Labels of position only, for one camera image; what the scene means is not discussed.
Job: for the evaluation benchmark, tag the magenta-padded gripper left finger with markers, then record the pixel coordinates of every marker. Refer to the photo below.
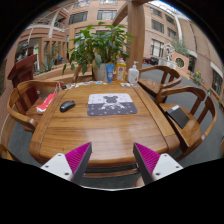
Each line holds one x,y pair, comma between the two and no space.
77,158

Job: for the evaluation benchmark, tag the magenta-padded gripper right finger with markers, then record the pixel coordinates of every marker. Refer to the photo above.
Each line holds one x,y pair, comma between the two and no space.
148,159

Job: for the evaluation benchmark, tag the black computer mouse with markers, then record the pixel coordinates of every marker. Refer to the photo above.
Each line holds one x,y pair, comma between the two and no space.
67,106

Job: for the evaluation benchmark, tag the grey white printed mouse pad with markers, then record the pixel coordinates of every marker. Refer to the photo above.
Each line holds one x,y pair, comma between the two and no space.
111,105

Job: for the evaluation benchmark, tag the wooden armchair holding notebook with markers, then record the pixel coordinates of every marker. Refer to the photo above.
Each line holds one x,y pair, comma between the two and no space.
193,133

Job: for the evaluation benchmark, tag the black notebook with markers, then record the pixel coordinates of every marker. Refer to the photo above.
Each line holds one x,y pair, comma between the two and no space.
178,116

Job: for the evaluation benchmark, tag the red paper bag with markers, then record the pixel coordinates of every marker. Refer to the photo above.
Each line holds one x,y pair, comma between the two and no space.
46,103

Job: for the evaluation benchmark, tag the small black round object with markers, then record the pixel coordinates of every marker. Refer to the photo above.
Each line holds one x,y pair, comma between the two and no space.
64,87

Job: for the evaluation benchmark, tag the empty wooden armchair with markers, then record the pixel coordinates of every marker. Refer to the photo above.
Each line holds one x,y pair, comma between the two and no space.
153,85

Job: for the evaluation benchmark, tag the clear plastic packet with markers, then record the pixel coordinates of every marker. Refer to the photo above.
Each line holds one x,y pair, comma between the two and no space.
125,84

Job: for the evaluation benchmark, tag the wooden armchair holding red bag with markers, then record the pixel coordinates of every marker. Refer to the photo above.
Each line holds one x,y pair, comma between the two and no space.
20,100

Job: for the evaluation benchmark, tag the wooden chair behind plant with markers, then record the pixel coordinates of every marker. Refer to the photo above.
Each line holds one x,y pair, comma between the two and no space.
77,75

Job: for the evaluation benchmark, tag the white pump bottle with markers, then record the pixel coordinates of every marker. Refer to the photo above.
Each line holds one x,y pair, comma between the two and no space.
133,76

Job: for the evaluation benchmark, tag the blue squeeze tube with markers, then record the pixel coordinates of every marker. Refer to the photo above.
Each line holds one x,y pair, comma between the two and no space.
110,73

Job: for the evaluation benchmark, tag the yellow dish soap bottle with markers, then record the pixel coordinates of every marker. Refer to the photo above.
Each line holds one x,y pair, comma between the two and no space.
121,71

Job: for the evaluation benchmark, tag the yellow flowering plant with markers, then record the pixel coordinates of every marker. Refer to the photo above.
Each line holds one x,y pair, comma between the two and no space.
197,77

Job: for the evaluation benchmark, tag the dark parked car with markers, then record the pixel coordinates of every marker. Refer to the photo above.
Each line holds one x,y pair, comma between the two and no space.
154,61

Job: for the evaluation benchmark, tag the dark red wooden lectern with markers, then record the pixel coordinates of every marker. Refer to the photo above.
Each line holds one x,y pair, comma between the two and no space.
23,70

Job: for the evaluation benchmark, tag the white sculpture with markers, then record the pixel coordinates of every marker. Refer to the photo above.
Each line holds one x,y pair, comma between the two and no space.
170,51

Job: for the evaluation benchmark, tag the green potted plant white pot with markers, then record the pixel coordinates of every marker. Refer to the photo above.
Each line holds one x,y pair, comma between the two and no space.
100,46

